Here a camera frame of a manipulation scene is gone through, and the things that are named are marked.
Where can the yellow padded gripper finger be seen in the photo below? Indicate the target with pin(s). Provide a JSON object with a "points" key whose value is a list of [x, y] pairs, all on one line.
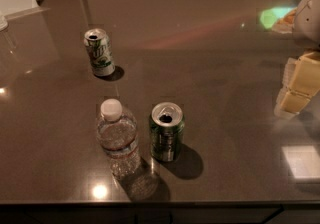
{"points": [[300, 83]]}

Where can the white green 7up can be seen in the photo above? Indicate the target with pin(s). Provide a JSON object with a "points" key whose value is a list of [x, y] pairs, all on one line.
{"points": [[98, 47]]}

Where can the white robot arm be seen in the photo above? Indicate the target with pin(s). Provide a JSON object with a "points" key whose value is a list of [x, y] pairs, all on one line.
{"points": [[303, 22]]}

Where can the dark green soda can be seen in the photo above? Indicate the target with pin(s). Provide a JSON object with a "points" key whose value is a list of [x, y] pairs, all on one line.
{"points": [[166, 125]]}

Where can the clear plastic water bottle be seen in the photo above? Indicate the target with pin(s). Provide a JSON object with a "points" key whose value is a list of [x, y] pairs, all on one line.
{"points": [[117, 133]]}

